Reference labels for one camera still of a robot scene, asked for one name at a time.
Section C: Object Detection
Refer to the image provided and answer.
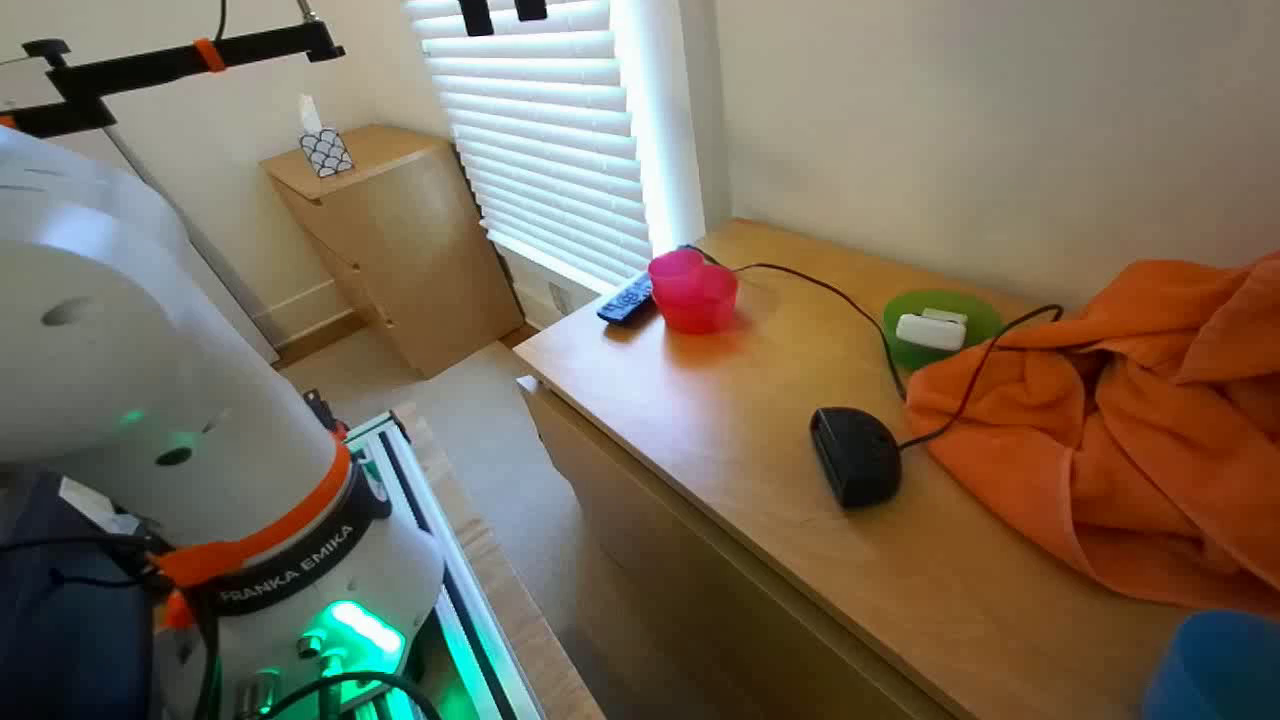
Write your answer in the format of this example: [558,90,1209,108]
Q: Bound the white window blinds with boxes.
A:
[404,0,655,291]

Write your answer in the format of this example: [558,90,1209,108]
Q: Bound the blue plastic cup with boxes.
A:
[1141,608,1280,720]

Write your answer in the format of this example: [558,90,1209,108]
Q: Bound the black computer mouse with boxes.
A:
[809,402,907,512]

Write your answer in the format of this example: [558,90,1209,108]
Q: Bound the aluminium base frame rail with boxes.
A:
[349,406,543,720]

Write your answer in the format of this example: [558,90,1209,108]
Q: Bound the black remote control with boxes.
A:
[592,271,660,326]

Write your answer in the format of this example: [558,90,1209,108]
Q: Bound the black mouse cable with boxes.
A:
[894,300,1068,452]

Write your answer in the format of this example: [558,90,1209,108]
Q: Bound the orange towel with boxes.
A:
[900,253,1280,620]

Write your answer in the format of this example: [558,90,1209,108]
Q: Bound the wooden nightstand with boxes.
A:
[260,118,529,378]

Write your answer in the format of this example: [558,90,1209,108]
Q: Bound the patterned tissue box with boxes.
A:
[291,90,361,184]

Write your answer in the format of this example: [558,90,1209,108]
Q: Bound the wooden chest of drawers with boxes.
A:
[513,216,1203,720]

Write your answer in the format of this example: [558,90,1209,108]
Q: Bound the long black cable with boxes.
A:
[693,238,912,398]

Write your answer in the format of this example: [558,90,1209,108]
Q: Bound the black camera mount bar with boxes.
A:
[0,15,349,141]

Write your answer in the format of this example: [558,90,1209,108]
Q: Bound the dark blue cloth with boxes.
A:
[0,466,166,720]

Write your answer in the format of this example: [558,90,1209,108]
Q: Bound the white object in bowl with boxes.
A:
[892,302,970,355]

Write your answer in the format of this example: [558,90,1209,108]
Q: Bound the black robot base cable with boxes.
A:
[244,663,442,720]

